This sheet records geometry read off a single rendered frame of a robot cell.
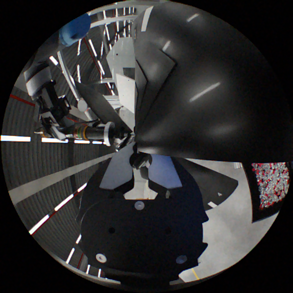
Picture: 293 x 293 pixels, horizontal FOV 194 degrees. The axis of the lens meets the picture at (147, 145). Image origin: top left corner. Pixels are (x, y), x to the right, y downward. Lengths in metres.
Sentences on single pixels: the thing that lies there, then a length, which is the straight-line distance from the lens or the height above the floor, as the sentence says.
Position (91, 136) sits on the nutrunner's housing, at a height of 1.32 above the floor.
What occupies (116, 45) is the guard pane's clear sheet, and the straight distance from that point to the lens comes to 0.87.
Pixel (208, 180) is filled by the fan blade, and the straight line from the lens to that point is 0.27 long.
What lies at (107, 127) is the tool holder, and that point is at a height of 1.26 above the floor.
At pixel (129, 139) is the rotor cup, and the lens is 0.29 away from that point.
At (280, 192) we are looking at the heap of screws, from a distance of 0.35.
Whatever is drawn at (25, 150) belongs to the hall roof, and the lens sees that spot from 5.07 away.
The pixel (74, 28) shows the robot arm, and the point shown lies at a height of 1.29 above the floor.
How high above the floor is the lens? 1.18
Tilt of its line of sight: 6 degrees down
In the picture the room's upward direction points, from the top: 86 degrees counter-clockwise
